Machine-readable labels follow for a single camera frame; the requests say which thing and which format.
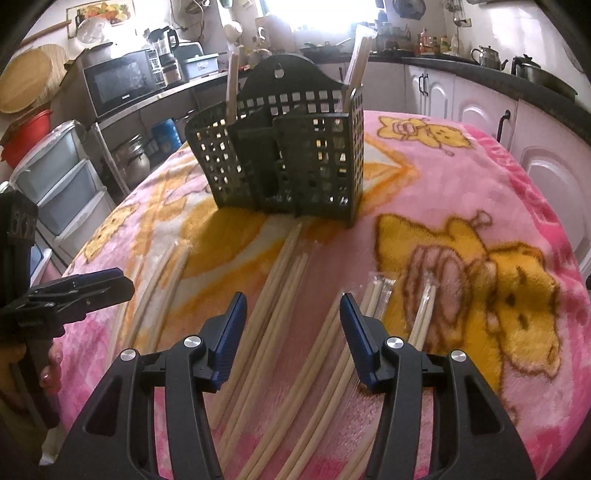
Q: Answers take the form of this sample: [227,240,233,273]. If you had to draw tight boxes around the black kitchen countertop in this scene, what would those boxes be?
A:
[295,48,591,121]

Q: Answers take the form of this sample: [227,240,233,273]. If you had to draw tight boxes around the red plastic basin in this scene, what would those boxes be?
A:
[0,108,54,169]

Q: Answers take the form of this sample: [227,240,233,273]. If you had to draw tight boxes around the pink printed blanket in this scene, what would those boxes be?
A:
[44,108,591,480]

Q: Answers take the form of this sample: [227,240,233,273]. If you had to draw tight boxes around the pile of wooden chopsticks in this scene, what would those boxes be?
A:
[117,222,384,480]

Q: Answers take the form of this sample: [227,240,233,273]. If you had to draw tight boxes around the steel kettle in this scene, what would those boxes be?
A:
[471,45,509,70]

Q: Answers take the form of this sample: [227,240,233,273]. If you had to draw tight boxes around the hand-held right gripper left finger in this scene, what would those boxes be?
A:
[58,292,249,480]

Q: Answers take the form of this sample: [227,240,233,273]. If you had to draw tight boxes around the black wok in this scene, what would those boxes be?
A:
[302,41,352,54]

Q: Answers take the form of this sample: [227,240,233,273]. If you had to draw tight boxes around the black plastic utensil holder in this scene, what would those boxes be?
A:
[185,53,365,228]

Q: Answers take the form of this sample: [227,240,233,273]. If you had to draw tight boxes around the plastic-wrapped chopstick pair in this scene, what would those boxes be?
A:
[360,277,398,324]
[409,272,444,352]
[224,44,243,127]

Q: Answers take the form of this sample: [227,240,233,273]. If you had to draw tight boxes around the grey plastic box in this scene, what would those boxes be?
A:
[178,53,220,81]

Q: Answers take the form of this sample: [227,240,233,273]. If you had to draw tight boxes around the steel basin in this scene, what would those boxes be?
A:
[517,65,578,95]

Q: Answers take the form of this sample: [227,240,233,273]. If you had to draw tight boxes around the kitchen window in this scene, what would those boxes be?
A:
[263,0,384,28]

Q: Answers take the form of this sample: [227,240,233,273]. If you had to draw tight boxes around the fruit wall picture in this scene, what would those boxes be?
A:
[69,0,132,28]

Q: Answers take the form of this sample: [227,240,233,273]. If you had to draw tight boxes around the small wall fan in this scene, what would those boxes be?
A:
[392,0,428,21]

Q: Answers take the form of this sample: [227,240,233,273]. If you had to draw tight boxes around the bundle of wrapped chopsticks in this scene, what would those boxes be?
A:
[339,23,370,114]

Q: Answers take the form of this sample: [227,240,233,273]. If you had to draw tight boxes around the steel cooking pot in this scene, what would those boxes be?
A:
[113,134,153,183]

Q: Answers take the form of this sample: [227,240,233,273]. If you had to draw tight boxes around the group of condiment bottles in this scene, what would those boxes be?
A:
[418,28,462,56]

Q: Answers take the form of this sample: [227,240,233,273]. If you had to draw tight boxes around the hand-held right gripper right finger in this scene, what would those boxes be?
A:
[339,293,536,480]

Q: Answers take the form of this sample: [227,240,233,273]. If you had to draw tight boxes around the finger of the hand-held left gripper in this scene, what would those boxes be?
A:
[28,268,136,308]
[0,295,89,332]

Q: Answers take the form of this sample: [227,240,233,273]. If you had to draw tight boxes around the round woven tray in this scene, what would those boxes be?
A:
[0,44,63,114]

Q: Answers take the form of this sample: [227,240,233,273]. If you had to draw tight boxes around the white plastic cover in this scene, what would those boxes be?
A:
[76,18,114,47]

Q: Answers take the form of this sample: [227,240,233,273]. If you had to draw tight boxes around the grey plastic drawer unit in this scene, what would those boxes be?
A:
[9,120,116,259]

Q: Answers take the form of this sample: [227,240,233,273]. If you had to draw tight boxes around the white base cabinets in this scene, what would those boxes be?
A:
[365,62,591,278]

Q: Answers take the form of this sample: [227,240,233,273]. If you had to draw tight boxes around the blender with dark base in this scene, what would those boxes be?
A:
[147,25,181,84]

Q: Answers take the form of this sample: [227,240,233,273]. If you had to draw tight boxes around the metal storage shelf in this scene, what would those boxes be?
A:
[60,69,232,195]

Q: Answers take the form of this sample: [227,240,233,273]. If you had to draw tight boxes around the dark kettle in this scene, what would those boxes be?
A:
[510,54,541,79]

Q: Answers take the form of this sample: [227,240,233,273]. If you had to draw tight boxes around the person's left forearm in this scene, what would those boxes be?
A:
[0,369,63,462]

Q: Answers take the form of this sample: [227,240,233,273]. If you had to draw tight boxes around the blue canister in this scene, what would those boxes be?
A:
[151,119,182,155]

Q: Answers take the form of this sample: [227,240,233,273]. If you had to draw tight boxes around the black microwave oven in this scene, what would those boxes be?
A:
[82,48,167,118]

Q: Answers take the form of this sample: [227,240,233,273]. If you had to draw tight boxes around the person's left hand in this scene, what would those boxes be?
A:
[0,344,65,398]

